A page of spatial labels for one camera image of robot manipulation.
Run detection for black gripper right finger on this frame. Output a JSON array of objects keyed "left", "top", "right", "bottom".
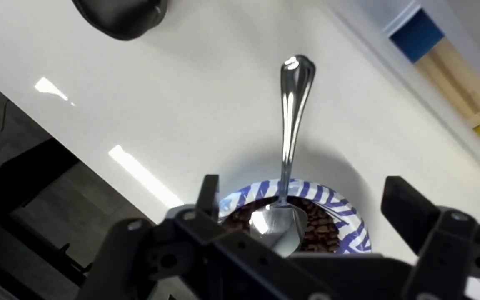
[{"left": 380, "top": 175, "right": 480, "bottom": 300}]

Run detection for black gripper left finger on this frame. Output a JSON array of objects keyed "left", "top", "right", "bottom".
[{"left": 77, "top": 173, "right": 333, "bottom": 300}]

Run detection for blue patterned paper bowl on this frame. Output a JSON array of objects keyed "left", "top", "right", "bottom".
[{"left": 217, "top": 177, "right": 375, "bottom": 257}]

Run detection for dark coffee grounds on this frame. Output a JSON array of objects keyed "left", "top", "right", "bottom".
[{"left": 222, "top": 195, "right": 343, "bottom": 255}]

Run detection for clear plastic storage bin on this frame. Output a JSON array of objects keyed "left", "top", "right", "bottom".
[{"left": 328, "top": 0, "right": 480, "bottom": 185}]

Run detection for small black cylinder object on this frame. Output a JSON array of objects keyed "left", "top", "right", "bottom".
[{"left": 70, "top": 0, "right": 170, "bottom": 42}]

